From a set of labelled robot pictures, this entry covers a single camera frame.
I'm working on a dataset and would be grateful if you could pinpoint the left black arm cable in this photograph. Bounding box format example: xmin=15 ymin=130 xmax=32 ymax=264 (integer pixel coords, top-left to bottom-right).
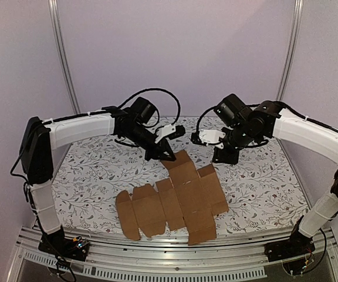
xmin=117 ymin=87 xmax=181 ymax=124

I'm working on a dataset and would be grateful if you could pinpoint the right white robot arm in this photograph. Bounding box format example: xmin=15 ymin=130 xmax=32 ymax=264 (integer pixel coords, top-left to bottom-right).
xmin=212 ymin=94 xmax=338 ymax=256

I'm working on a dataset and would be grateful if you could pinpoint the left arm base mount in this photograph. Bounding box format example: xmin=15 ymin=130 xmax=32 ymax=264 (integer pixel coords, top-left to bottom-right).
xmin=38 ymin=229 xmax=90 ymax=261

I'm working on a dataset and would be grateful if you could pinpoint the aluminium front rail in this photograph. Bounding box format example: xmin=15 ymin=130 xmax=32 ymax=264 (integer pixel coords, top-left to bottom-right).
xmin=15 ymin=226 xmax=337 ymax=268

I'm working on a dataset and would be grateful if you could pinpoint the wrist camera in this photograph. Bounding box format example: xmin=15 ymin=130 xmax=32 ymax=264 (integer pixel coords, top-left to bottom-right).
xmin=190 ymin=129 xmax=226 ymax=149
xmin=155 ymin=124 xmax=185 ymax=144

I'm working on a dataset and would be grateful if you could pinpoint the aluminium corner post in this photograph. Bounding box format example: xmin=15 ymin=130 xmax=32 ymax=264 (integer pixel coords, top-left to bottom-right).
xmin=276 ymin=0 xmax=304 ymax=101
xmin=48 ymin=0 xmax=80 ymax=114

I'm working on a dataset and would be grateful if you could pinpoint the floral patterned table mat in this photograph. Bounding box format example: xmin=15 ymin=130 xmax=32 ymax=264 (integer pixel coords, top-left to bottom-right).
xmin=38 ymin=116 xmax=310 ymax=236

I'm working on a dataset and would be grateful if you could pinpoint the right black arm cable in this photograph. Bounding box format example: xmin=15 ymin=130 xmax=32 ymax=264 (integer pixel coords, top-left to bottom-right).
xmin=274 ymin=101 xmax=338 ymax=142

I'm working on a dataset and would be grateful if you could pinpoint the perforated metal strip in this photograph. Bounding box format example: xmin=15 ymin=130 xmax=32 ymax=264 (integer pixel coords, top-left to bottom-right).
xmin=22 ymin=249 xmax=268 ymax=279

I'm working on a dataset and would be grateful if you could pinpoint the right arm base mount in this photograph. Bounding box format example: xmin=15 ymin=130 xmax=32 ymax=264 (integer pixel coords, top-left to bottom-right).
xmin=264 ymin=216 xmax=315 ymax=262

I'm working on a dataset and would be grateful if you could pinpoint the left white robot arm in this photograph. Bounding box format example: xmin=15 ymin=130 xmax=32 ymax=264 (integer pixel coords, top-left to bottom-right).
xmin=19 ymin=97 xmax=175 ymax=255

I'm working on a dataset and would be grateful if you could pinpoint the left aluminium corner post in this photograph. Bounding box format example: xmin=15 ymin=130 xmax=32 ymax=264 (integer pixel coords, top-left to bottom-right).
xmin=48 ymin=0 xmax=80 ymax=114

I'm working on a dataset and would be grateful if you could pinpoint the right aluminium corner post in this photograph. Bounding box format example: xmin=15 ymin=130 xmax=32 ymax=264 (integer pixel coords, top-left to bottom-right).
xmin=276 ymin=0 xmax=304 ymax=101

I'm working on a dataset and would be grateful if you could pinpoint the brown cardboard box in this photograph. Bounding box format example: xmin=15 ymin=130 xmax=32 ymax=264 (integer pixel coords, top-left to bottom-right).
xmin=116 ymin=150 xmax=229 ymax=246

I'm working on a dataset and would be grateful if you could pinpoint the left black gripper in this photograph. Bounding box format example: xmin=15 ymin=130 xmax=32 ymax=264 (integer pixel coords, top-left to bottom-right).
xmin=123 ymin=124 xmax=177 ymax=162

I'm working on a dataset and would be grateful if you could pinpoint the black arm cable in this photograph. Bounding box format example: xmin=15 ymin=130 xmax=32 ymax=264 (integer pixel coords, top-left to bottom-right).
xmin=117 ymin=87 xmax=181 ymax=124
xmin=274 ymin=101 xmax=338 ymax=142

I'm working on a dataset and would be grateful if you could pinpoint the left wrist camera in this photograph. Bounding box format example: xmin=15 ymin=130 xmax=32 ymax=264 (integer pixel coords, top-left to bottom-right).
xmin=155 ymin=124 xmax=185 ymax=144

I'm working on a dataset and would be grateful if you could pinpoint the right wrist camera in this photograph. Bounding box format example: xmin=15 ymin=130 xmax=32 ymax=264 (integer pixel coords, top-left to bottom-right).
xmin=190 ymin=129 xmax=226 ymax=149

